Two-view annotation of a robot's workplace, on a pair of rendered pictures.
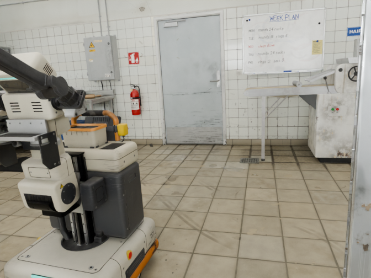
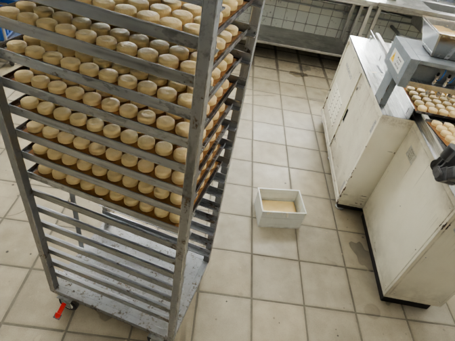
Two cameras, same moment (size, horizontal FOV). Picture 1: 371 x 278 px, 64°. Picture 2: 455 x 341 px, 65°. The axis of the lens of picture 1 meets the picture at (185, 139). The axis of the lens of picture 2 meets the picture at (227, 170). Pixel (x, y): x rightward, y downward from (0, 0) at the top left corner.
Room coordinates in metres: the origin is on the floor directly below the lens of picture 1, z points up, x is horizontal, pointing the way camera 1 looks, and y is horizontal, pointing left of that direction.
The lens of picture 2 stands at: (1.47, -0.61, 1.81)
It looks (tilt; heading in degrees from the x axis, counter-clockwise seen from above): 41 degrees down; 161
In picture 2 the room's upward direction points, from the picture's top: 12 degrees clockwise
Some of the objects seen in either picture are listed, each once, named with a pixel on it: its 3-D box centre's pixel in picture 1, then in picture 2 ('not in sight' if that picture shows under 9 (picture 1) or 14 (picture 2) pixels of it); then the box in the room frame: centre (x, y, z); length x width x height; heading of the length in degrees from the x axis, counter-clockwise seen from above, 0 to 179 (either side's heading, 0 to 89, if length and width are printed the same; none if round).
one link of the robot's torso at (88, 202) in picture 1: (68, 197); not in sight; (1.40, 0.61, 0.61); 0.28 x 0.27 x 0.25; 71
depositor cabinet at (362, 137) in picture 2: not in sight; (386, 125); (-0.55, 1.31, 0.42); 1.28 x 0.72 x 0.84; 162
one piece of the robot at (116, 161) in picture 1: (89, 182); not in sight; (1.67, 0.59, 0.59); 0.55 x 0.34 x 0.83; 71
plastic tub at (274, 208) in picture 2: not in sight; (278, 208); (-0.04, 0.33, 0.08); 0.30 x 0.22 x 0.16; 83
